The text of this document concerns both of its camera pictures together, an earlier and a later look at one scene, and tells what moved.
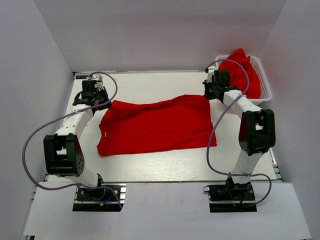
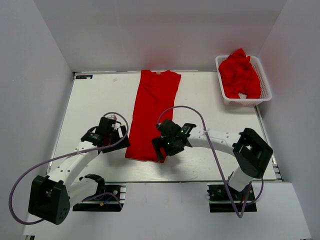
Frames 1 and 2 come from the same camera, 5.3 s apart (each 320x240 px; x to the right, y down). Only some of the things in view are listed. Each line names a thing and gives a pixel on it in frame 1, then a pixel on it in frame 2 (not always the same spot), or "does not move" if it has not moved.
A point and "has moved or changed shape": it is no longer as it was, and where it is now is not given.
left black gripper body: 102,96 → 113,137
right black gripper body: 210,89 → 171,147
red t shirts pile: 238,77 does not move
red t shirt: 133,125 has moved or changed shape
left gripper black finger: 104,107 → 124,144
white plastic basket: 266,94 does not move
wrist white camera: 99,83 → 113,117
